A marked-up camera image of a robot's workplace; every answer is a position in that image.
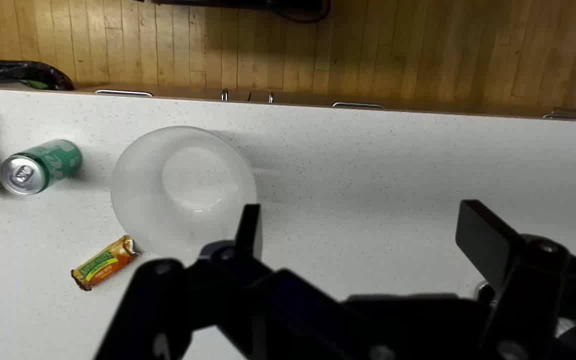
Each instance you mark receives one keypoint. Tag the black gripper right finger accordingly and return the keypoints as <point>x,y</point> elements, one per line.
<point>533,280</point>

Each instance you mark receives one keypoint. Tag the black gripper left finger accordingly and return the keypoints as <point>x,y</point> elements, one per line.
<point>265,314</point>

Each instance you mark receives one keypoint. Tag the green yellow granola bar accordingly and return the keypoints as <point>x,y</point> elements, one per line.
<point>106,262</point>

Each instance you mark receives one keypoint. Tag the green soda can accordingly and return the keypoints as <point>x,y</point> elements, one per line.
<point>32,171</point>

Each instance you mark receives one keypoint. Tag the black bag on floor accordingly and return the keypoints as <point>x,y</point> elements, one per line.
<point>32,74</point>

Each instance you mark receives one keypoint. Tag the silver drawer handle right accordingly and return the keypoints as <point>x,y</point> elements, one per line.
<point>359,104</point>

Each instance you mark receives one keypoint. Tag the silver drawer handle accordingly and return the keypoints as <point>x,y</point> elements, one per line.
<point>359,104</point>
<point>122,92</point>

